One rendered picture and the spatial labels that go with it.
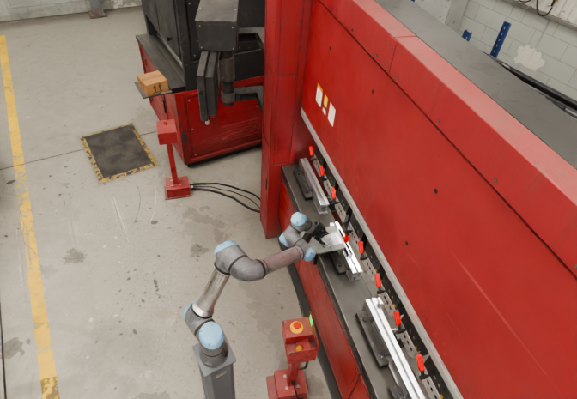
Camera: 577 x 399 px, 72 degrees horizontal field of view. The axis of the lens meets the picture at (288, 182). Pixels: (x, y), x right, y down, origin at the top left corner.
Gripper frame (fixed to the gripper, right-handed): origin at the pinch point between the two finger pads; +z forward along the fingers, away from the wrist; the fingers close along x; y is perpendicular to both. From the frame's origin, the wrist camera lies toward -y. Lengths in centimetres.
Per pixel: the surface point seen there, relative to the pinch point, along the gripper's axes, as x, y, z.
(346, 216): -4.0, 21.5, -12.1
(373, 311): -49.0, 2.5, 7.3
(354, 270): -22.8, 4.3, 8.7
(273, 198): 87, -30, 38
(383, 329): -60, 2, 7
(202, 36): 110, 22, -91
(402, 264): -56, 34, -36
